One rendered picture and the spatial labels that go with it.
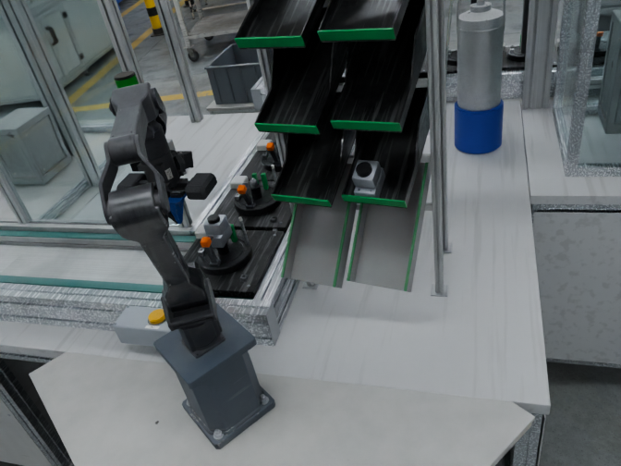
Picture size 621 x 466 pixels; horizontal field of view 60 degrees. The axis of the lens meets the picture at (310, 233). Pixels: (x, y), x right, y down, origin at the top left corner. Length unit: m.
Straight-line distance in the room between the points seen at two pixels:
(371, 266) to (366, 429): 0.34
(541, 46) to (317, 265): 1.26
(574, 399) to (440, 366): 1.14
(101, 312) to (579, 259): 1.39
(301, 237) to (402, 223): 0.23
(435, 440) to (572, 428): 1.16
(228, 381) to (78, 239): 0.86
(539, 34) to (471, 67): 0.40
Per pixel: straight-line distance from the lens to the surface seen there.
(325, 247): 1.21
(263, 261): 1.35
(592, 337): 2.10
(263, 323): 1.24
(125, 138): 0.81
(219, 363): 1.01
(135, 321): 1.33
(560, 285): 1.92
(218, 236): 1.33
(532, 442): 1.27
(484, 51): 1.79
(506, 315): 1.31
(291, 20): 1.02
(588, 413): 2.26
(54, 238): 1.82
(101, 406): 1.33
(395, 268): 1.18
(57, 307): 1.54
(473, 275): 1.40
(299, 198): 1.10
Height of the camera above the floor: 1.77
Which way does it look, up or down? 35 degrees down
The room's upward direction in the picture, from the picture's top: 11 degrees counter-clockwise
